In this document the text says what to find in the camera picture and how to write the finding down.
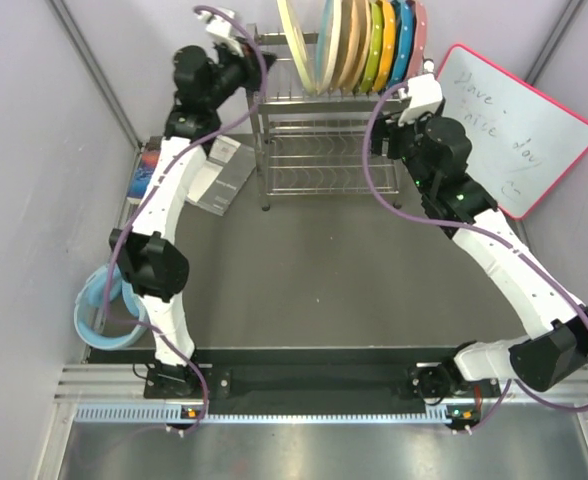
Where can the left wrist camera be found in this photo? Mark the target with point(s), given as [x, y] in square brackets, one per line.
[220, 31]

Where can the steel two-tier dish rack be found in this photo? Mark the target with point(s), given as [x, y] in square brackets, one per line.
[304, 144]

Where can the pink framed whiteboard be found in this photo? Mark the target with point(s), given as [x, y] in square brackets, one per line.
[523, 141]

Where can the yellow polka dot plate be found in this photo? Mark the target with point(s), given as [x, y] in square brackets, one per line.
[388, 46]

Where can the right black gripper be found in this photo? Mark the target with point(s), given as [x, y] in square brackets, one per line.
[389, 128]

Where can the cream green plate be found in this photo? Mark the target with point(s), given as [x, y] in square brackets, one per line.
[297, 45]

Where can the blue orange paperback book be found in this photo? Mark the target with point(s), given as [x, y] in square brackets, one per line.
[143, 173]

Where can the pink polka dot plate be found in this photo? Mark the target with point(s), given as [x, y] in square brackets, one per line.
[415, 66]

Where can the white blue leaf plate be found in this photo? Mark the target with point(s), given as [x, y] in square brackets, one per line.
[327, 45]

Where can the grey slotted cable duct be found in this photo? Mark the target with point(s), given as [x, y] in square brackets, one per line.
[178, 414]

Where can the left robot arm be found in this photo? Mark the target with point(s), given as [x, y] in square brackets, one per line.
[144, 249]

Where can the green polka dot plate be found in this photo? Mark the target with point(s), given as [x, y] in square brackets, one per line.
[374, 51]

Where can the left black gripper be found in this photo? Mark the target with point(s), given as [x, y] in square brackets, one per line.
[251, 66]

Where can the blue polka dot plate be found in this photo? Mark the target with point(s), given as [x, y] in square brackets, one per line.
[405, 23]

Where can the grey white booklet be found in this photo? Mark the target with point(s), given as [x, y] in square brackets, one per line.
[225, 172]

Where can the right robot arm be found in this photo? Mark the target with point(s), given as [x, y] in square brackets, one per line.
[435, 151]

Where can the light blue headphones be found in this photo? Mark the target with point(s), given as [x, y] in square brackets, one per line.
[89, 303]

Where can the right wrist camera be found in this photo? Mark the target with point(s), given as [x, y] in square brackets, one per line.
[424, 94]

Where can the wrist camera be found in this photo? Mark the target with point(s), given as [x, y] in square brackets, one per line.
[220, 31]
[424, 94]

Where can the beige bird plate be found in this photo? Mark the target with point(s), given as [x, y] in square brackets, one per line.
[348, 42]
[365, 18]

